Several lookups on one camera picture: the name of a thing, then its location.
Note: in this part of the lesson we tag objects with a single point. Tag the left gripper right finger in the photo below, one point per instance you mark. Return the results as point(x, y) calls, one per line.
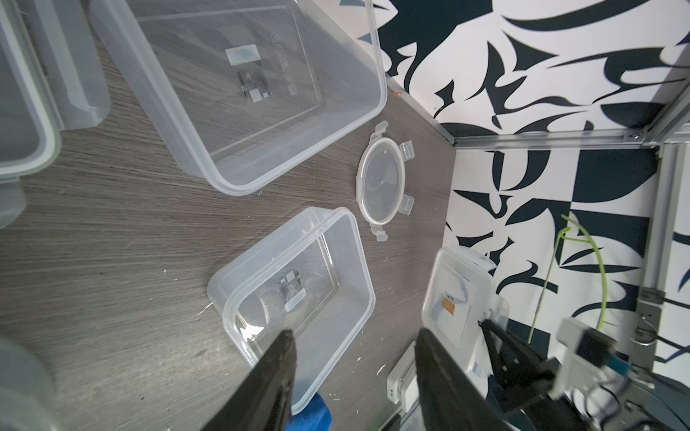
point(448, 398)

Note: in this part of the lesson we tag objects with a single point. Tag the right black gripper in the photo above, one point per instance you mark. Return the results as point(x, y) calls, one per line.
point(518, 388)

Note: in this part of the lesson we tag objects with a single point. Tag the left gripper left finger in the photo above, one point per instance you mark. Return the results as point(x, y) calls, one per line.
point(263, 400)

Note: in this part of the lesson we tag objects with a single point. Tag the blue microfiber cloth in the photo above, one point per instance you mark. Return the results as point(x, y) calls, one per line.
point(315, 417)

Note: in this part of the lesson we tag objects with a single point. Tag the square clear lunch box lid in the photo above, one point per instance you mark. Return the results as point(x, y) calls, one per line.
point(460, 295)

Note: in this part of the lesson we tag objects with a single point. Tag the square clear lunch box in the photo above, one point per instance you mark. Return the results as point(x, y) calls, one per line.
point(309, 276)

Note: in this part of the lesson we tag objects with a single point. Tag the round clear lunch box lid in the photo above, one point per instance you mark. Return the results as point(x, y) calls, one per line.
point(381, 180)

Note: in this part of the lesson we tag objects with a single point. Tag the tall rectangular clear lunch box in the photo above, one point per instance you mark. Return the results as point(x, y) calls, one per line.
point(241, 92)

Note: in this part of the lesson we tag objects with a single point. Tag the clear rectangular lunch box lid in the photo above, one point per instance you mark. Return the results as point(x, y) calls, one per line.
point(51, 80)

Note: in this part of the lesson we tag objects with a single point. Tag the round clear lunch box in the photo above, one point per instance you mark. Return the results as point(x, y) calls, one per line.
point(27, 391)

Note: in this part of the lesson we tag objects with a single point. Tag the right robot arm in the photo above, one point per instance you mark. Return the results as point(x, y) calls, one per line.
point(633, 399)

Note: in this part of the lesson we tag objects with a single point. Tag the white flat box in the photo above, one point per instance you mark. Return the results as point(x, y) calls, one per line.
point(401, 384)

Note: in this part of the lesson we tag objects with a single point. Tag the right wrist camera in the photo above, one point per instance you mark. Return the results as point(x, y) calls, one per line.
point(590, 360)

